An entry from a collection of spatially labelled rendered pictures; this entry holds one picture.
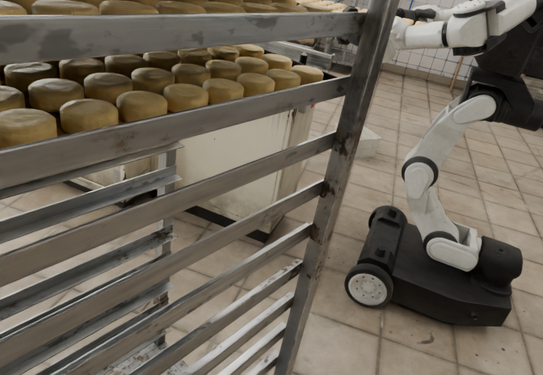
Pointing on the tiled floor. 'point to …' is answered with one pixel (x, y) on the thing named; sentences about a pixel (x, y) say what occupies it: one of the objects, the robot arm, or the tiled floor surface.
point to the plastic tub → (367, 144)
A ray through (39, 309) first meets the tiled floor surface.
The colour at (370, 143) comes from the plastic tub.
